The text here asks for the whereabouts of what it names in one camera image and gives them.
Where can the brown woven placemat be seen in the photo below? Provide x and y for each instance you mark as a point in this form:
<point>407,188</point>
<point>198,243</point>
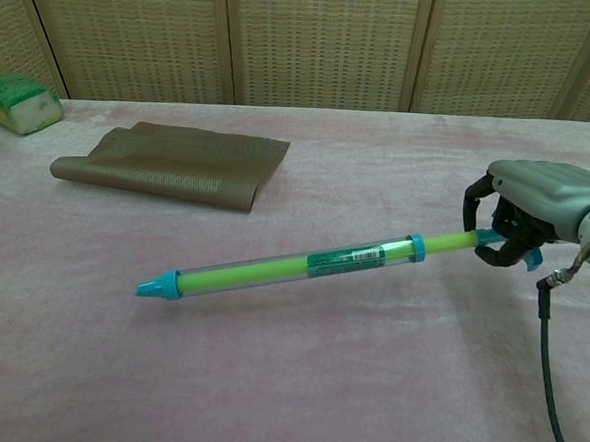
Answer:
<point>178,166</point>

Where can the clear tube with green rod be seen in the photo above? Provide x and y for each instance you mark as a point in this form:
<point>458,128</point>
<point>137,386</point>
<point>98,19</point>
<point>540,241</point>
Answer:
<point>163,284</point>

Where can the green white tissue pack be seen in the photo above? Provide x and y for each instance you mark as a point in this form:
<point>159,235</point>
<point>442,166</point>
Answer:
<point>26,114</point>

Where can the pink plush tablecloth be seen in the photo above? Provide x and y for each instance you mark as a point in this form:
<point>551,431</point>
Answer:
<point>285,381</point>

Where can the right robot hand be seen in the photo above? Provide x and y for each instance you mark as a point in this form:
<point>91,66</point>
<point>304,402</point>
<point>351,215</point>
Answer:
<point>547,189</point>

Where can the woven bamboo folding screen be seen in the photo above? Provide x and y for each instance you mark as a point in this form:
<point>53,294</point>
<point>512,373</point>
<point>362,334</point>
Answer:
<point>321,42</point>

